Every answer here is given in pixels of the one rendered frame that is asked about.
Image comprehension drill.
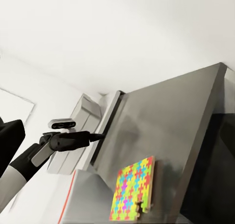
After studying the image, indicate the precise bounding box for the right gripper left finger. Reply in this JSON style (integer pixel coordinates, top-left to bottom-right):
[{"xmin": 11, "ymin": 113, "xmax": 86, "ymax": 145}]
[{"xmin": 0, "ymin": 119, "xmax": 25, "ymax": 178}]

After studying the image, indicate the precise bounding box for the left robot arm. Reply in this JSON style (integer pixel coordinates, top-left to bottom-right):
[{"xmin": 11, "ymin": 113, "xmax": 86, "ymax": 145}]
[{"xmin": 0, "ymin": 118, "xmax": 104, "ymax": 214}]

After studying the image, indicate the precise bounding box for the jigsaw puzzle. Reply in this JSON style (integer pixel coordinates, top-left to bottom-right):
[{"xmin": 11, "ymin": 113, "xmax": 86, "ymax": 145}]
[{"xmin": 109, "ymin": 156, "xmax": 155, "ymax": 221}]

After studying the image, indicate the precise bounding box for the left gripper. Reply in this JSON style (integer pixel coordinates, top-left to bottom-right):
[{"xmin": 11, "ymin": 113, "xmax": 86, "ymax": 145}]
[{"xmin": 54, "ymin": 131, "xmax": 104, "ymax": 151}]

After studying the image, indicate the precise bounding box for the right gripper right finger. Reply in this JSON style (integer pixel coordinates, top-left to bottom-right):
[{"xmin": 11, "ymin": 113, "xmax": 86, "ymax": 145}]
[{"xmin": 219, "ymin": 119, "xmax": 235, "ymax": 159}]

